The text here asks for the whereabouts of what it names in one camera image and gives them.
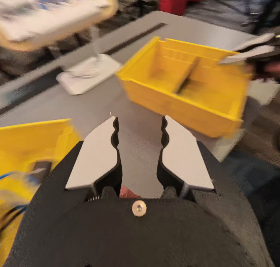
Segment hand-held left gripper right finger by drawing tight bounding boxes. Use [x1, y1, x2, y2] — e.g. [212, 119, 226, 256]
[157, 115, 215, 198]

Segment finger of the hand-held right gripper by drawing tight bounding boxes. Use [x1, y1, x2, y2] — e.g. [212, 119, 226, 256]
[233, 33, 275, 52]
[219, 46, 275, 65]

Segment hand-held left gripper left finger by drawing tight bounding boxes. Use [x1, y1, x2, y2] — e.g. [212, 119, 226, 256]
[65, 116, 122, 196]

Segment black network switch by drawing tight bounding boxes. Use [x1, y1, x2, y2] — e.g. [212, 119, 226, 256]
[32, 161, 53, 184]

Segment blue ethernet cable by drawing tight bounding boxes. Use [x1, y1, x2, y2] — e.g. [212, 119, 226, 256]
[0, 171, 40, 215]

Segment yellow plastic bin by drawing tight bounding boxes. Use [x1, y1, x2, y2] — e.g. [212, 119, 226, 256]
[0, 119, 82, 261]
[115, 37, 252, 139]

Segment black ethernet cable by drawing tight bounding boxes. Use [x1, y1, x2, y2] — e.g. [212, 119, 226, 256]
[0, 207, 25, 231]

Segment person's right hand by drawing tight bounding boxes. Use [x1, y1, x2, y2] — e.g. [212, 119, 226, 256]
[266, 62, 280, 79]

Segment person's blue jeans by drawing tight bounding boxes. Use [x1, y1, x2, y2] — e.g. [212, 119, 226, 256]
[221, 150, 280, 206]

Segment black tape strip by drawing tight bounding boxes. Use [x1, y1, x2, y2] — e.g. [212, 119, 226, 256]
[0, 23, 165, 115]

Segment clear acrylic stand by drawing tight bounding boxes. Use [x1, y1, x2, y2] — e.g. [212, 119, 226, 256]
[72, 25, 103, 78]

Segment wooden board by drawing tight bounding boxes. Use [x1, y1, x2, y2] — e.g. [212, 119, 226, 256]
[0, 0, 118, 51]

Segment printed instruction sheet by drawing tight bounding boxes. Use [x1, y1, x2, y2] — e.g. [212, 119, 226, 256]
[0, 0, 110, 42]

